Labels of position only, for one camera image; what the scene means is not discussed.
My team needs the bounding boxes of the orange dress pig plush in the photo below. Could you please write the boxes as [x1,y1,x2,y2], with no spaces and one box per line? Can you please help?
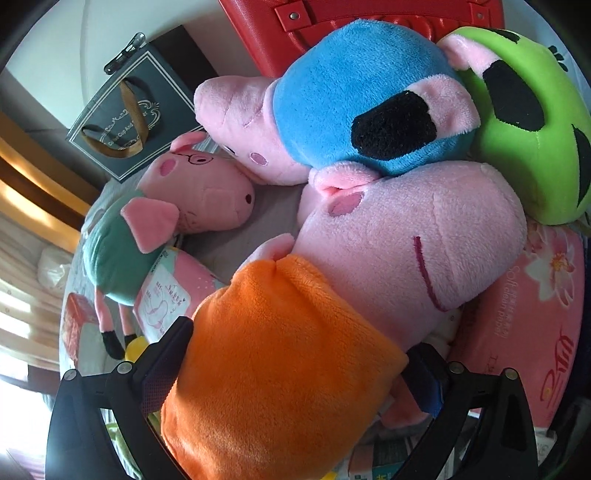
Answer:
[159,159,528,480]

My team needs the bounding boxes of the pink pad packet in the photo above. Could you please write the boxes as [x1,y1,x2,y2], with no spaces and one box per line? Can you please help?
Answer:
[133,247,232,344]

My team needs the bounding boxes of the white plastic bag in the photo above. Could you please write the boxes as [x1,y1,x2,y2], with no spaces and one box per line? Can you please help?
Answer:
[39,247,75,289]

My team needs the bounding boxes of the blue dress pig plush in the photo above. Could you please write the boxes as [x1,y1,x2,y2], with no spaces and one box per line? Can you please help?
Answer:
[193,18,482,185]

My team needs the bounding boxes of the green frog plush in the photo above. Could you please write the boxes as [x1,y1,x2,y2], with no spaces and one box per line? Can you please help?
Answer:
[436,27,591,227]

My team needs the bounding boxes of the printed paper box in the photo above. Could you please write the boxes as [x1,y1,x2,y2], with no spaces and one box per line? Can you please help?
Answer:
[348,434,444,480]

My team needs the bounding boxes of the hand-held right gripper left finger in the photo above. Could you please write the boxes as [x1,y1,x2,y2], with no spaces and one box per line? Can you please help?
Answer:
[45,316,195,480]

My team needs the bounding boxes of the yellow round object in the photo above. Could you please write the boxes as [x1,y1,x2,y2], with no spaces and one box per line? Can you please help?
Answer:
[124,335,148,363]

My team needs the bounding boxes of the dark gift bag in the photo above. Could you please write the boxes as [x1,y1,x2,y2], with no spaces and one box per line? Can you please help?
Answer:
[66,25,220,183]

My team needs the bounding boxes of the black metal clip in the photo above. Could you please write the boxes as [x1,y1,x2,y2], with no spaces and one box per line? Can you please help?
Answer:
[104,32,144,75]

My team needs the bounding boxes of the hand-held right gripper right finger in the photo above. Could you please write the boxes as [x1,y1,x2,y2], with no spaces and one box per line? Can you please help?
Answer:
[402,344,541,480]

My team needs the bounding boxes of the red white packet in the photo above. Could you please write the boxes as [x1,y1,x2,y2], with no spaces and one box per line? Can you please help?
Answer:
[62,293,105,365]

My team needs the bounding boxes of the pink flowered tissue pack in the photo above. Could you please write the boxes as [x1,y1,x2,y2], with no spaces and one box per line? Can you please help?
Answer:
[450,217,589,432]

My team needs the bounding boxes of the red toy suitcase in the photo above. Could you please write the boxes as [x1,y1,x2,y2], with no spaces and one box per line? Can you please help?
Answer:
[217,0,506,77]

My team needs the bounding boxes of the wooden rail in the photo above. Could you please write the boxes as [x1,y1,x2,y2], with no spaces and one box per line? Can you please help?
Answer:
[0,134,100,241]

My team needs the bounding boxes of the green dress pig plush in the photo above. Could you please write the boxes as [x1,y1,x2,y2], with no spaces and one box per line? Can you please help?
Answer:
[82,131,256,361]

